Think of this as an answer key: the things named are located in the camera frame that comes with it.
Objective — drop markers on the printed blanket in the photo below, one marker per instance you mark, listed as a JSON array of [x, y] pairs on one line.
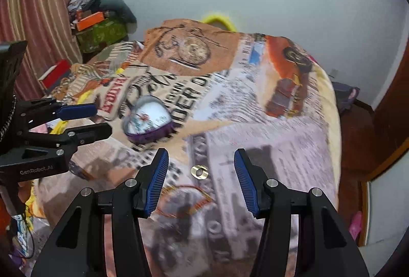
[[255, 136]]

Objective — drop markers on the orange box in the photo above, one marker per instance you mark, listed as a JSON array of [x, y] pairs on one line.
[[91, 20]]

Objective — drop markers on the pink cloth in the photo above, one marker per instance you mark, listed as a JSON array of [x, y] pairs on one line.
[[356, 224]]

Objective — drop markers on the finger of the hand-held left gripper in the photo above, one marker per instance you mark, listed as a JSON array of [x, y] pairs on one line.
[[92, 133], [80, 111]]

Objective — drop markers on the green patterned box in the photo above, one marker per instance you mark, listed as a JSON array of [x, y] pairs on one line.
[[102, 36]]

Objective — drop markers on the purple heart-shaped tin box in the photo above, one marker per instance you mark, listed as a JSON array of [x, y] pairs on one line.
[[153, 134]]

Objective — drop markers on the colourful beaded jewelry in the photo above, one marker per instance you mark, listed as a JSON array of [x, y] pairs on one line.
[[142, 119]]

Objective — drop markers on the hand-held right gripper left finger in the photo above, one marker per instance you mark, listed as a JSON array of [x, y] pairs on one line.
[[158, 182]]

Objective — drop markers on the striped curtain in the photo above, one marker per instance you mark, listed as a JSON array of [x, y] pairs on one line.
[[38, 8]]

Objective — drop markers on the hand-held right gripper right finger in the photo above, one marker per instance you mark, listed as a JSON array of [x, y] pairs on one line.
[[244, 182]]

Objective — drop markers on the red book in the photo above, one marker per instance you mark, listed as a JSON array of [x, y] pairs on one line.
[[56, 72]]

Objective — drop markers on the dark bag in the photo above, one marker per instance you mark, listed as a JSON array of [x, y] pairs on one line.
[[345, 96]]

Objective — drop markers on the wooden door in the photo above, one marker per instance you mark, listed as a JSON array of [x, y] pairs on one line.
[[393, 123]]

